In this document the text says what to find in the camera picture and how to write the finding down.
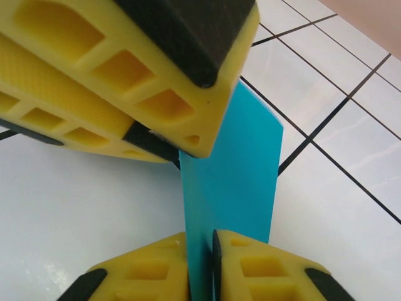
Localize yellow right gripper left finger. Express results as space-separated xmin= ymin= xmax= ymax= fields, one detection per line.
xmin=59 ymin=231 xmax=190 ymax=301

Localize blue paper sheet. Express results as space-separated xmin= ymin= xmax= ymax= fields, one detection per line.
xmin=178 ymin=80 xmax=284 ymax=301

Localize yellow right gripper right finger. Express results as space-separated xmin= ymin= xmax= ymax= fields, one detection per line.
xmin=212 ymin=228 xmax=357 ymax=301

